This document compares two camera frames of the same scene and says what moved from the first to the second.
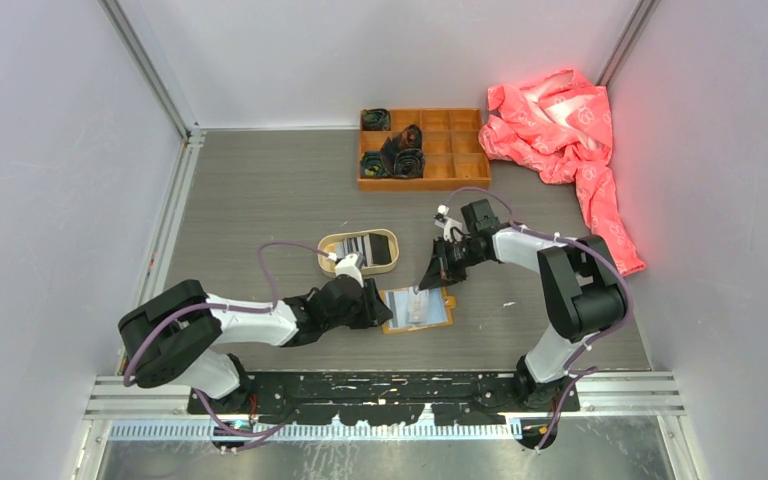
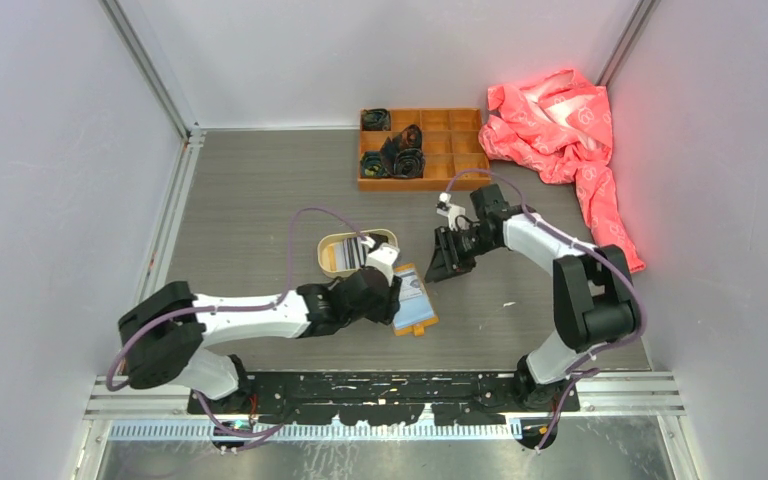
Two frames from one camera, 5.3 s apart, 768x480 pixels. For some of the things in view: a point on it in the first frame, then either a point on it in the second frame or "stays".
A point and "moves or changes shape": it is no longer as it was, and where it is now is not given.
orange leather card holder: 414,309 moves or changes shape
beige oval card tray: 328,244 stays
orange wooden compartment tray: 454,147 stays
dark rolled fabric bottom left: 371,165 stays
